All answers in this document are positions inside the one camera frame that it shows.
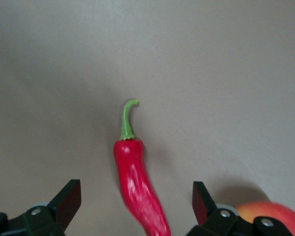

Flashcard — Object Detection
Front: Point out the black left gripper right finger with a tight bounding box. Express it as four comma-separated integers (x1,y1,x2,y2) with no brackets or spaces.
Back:
185,181,295,236

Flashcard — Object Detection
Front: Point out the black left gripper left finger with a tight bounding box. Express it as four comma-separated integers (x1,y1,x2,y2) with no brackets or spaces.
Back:
0,179,82,236

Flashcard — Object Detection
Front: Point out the red round pomegranate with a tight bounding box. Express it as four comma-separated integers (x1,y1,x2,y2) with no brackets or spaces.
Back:
236,200,295,236

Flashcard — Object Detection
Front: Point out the red chili pepper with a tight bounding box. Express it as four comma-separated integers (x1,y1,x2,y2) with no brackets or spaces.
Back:
113,98,172,236

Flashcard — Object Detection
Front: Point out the brown table cloth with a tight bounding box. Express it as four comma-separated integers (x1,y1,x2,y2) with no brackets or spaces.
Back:
0,0,295,236

